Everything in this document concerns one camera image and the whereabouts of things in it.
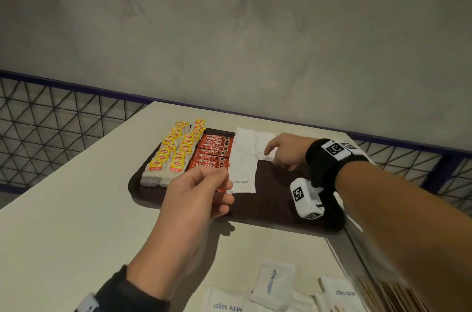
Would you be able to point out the pile of white sugar sachets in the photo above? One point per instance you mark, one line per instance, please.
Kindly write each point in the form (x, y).
(273, 282)

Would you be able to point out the row of red Nescafe sachets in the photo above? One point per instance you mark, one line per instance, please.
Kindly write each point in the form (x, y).
(214, 145)

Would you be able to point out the person's left hand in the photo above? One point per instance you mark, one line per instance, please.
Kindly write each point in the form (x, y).
(184, 212)

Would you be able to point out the person's right hand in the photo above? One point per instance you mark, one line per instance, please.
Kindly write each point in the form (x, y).
(291, 149)

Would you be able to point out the pile of wooden stirrers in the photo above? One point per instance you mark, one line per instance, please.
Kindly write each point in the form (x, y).
(398, 297)

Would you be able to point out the row of white sugar packets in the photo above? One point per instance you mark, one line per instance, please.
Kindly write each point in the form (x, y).
(241, 160)

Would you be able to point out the person's right forearm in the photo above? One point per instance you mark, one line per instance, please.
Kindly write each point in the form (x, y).
(413, 219)

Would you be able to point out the brown plastic tray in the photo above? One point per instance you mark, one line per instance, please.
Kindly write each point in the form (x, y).
(269, 197)

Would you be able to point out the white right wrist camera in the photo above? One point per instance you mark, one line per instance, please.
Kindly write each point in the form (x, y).
(306, 199)

